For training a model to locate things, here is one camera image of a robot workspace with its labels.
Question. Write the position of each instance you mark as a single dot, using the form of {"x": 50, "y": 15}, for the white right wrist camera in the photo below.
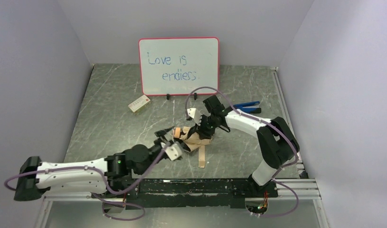
{"x": 195, "y": 115}

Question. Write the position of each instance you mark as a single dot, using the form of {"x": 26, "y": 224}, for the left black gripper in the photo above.
{"x": 161, "y": 142}

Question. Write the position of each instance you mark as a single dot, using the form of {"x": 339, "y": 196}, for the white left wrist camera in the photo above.
{"x": 174, "y": 151}

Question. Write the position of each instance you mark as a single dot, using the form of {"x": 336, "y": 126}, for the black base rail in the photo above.
{"x": 174, "y": 193}

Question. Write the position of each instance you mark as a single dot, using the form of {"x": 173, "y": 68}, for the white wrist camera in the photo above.
{"x": 195, "y": 115}
{"x": 174, "y": 151}

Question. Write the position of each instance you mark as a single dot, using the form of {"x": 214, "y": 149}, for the aluminium frame rail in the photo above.
{"x": 298, "y": 204}

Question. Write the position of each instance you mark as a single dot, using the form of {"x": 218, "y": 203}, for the black whiteboard stand feet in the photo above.
{"x": 194, "y": 95}

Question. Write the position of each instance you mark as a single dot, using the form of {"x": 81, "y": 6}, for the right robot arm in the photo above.
{"x": 276, "y": 140}

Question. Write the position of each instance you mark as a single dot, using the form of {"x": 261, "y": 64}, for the red framed whiteboard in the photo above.
{"x": 177, "y": 66}

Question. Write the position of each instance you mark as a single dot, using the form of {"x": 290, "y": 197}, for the white and green box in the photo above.
{"x": 139, "y": 103}

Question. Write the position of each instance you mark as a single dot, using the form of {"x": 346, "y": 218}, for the beige and black umbrella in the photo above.
{"x": 193, "y": 142}

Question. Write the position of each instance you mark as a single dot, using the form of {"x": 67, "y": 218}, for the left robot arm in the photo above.
{"x": 107, "y": 174}

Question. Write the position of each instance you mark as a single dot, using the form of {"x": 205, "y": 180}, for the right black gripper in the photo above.
{"x": 202, "y": 127}

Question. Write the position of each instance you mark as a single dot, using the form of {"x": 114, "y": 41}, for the blue and black stapler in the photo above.
{"x": 249, "y": 107}

